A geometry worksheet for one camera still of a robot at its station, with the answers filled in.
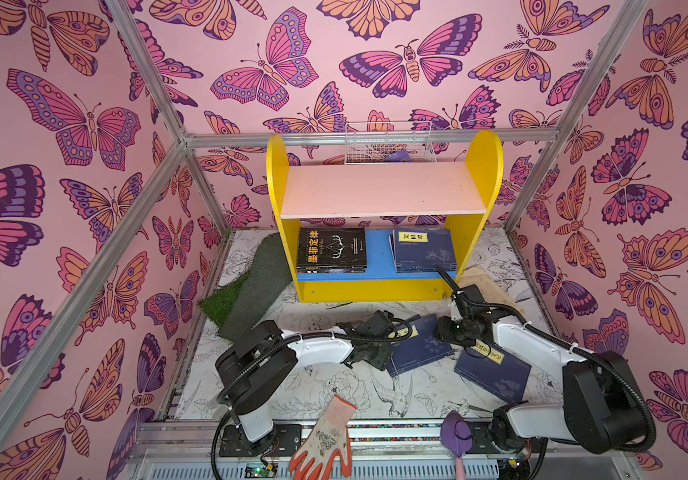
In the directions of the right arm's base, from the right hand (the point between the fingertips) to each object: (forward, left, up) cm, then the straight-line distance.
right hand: (441, 330), depth 89 cm
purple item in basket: (+45, +11, +31) cm, 55 cm away
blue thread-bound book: (+14, +5, +13) cm, 19 cm away
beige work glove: (+17, -21, -5) cm, 28 cm away
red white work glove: (-29, +32, -1) cm, 43 cm away
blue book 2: (-10, -14, -4) cm, 18 cm away
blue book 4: (+21, +8, +14) cm, 27 cm away
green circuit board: (-34, +49, -6) cm, 60 cm away
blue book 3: (-4, +5, -2) cm, 6 cm away
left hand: (-6, +17, -2) cm, 18 cm away
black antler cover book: (+20, +33, +15) cm, 41 cm away
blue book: (+16, +1, +13) cm, 20 cm away
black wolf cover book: (+13, +33, +13) cm, 38 cm away
